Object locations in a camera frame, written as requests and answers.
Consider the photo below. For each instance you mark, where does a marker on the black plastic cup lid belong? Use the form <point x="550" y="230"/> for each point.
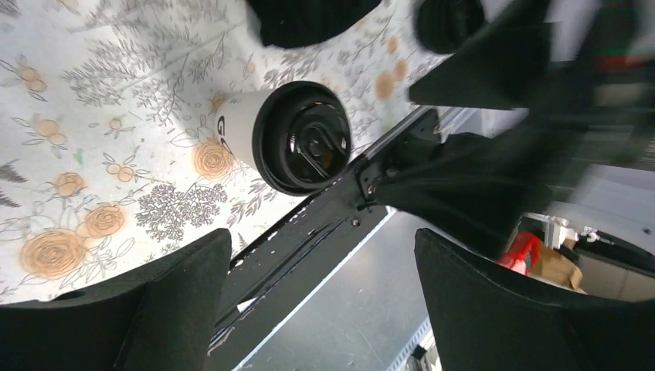
<point x="301" y="138"/>

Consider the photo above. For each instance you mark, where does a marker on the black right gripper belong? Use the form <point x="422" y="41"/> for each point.
<point x="596" y="109"/>

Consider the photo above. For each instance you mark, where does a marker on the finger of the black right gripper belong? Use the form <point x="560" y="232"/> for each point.
<point x="480" y="187"/>

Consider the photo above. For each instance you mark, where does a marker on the floral patterned table mat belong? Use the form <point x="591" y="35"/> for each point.
<point x="108" y="158"/>

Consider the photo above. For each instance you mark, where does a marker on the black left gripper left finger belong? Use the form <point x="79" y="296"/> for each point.
<point x="159" y="316"/>

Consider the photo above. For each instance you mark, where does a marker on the single white paper cup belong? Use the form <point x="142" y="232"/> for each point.
<point x="235" y="122"/>

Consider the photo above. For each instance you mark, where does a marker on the stack of black lids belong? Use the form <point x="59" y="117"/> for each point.
<point x="443" y="26"/>

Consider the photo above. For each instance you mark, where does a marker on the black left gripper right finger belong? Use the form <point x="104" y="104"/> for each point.
<point x="486" y="317"/>

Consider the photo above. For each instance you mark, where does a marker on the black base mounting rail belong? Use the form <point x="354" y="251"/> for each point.
<point x="278" y="270"/>

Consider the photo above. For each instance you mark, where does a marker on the black cloth with daisy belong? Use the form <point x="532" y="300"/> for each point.
<point x="291" y="24"/>

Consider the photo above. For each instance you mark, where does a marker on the red plastic crate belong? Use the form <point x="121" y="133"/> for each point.
<point x="523" y="253"/>

